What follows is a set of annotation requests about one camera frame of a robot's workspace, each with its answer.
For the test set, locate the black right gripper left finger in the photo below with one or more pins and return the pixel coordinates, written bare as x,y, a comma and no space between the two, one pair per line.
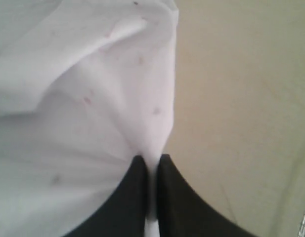
123,214

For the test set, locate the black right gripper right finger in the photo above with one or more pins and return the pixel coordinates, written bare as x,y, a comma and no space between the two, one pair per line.
182,213

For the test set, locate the white t-shirt red print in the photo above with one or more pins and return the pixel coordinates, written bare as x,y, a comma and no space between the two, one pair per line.
86,88

